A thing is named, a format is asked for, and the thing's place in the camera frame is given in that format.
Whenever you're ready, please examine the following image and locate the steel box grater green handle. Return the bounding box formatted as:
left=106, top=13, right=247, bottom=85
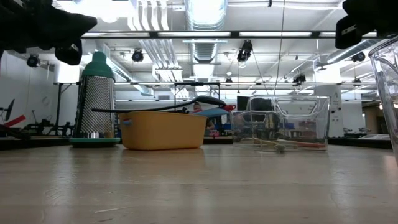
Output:
left=69, top=51, right=121, bottom=149

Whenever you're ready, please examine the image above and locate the white pillar with signs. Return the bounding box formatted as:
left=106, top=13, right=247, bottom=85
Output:
left=313, top=85, right=345, bottom=138

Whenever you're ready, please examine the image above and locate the black ceiling spotlight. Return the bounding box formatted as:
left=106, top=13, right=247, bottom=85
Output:
left=351, top=51, right=366, bottom=63
left=236, top=40, right=254, bottom=63
left=26, top=54, right=40, bottom=68
left=131, top=48, right=145, bottom=63
left=292, top=73, right=307, bottom=85

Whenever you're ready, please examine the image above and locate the yellow plastic bin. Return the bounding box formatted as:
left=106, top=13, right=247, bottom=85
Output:
left=118, top=111, right=208, bottom=151

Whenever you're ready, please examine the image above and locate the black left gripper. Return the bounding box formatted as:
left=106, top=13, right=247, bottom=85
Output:
left=0, top=0, right=98, bottom=66

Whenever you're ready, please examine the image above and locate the silver ventilation duct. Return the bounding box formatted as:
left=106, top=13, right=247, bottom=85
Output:
left=185, top=0, right=228, bottom=65

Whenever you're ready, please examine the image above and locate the black background table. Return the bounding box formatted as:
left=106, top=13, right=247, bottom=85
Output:
left=328, top=136, right=393, bottom=150

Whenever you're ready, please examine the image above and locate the black background stand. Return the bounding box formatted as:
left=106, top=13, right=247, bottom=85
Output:
left=55, top=82, right=73, bottom=128

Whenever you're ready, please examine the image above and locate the black background fan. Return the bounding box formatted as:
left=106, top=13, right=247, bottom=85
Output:
left=3, top=98, right=16, bottom=123

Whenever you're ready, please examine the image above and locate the blue silicone spoon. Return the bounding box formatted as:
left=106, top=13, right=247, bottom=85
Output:
left=193, top=108, right=231, bottom=118

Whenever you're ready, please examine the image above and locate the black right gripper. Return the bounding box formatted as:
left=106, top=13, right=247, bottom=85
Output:
left=335, top=0, right=398, bottom=50

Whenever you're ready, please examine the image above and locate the black background monitor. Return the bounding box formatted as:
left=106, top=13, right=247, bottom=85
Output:
left=236, top=95, right=250, bottom=111

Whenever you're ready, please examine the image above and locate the thin hanging cable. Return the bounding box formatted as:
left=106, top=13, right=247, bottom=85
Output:
left=272, top=0, right=286, bottom=96

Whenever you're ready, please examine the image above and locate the red background bar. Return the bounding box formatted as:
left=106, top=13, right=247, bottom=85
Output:
left=4, top=115, right=27, bottom=128

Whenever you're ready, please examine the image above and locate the black aluminium rig frame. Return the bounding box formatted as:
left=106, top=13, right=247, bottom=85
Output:
left=81, top=30, right=379, bottom=39

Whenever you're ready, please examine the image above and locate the black plastic spoon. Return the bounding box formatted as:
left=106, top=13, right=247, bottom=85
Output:
left=91, top=95, right=228, bottom=114

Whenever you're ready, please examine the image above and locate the black background workstation frame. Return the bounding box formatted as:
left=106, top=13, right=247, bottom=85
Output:
left=173, top=82, right=221, bottom=106

